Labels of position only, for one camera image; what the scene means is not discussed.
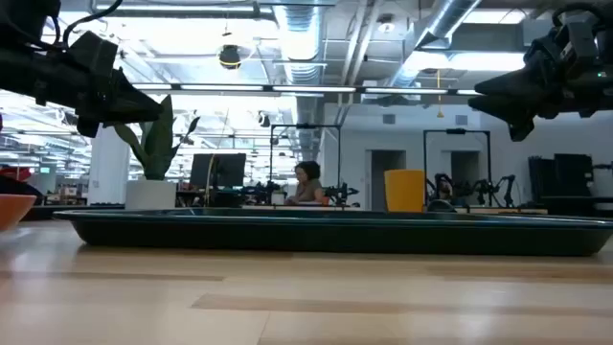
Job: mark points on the black metal rig frame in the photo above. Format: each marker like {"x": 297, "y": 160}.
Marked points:
{"x": 457, "y": 131}
{"x": 306, "y": 126}

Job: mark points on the person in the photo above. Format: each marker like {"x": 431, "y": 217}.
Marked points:
{"x": 309, "y": 187}

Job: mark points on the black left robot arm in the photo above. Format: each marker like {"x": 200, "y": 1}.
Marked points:
{"x": 24, "y": 14}

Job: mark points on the red background object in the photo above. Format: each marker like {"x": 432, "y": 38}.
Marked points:
{"x": 14, "y": 173}

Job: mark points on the black background robot arm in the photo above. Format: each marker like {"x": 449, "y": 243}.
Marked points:
{"x": 483, "y": 188}
{"x": 261, "y": 191}
{"x": 341, "y": 194}

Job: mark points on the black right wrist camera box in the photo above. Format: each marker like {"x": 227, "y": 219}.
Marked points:
{"x": 577, "y": 38}

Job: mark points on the long ceiling light strip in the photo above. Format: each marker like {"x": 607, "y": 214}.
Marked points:
{"x": 311, "y": 89}

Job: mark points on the dark green plastic tray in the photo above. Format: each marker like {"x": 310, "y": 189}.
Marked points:
{"x": 335, "y": 237}

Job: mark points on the black computer monitor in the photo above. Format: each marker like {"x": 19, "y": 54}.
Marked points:
{"x": 225, "y": 170}

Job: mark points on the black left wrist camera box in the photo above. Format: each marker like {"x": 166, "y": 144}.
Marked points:
{"x": 93, "y": 52}

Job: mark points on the grey doorway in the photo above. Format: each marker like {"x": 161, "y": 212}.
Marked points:
{"x": 388, "y": 177}
{"x": 465, "y": 170}

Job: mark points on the white plant pot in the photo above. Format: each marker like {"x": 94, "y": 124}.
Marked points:
{"x": 151, "y": 195}

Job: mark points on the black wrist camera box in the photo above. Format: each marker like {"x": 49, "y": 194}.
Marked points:
{"x": 577, "y": 38}
{"x": 93, "y": 52}

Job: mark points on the silver ceiling air duct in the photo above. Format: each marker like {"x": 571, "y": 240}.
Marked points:
{"x": 301, "y": 43}

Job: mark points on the white round building column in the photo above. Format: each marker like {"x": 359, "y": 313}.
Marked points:
{"x": 109, "y": 167}

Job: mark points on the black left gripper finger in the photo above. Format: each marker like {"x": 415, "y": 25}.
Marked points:
{"x": 88, "y": 128}
{"x": 129, "y": 103}

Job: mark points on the black background cabinet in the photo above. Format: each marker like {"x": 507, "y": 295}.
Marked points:
{"x": 562, "y": 177}

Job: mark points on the black ceiling dome camera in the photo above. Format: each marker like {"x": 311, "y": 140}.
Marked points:
{"x": 230, "y": 56}

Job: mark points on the orange ribbed plate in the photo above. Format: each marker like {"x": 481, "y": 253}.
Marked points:
{"x": 13, "y": 211}

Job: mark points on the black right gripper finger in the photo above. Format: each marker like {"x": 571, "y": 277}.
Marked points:
{"x": 507, "y": 85}
{"x": 512, "y": 111}

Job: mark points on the yellow plastic cup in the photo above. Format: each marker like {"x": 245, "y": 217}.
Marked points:
{"x": 404, "y": 191}

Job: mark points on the green leafy potted plant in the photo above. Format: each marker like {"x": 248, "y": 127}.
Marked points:
{"x": 158, "y": 144}

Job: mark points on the black table edge rail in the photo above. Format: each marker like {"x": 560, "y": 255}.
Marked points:
{"x": 72, "y": 210}

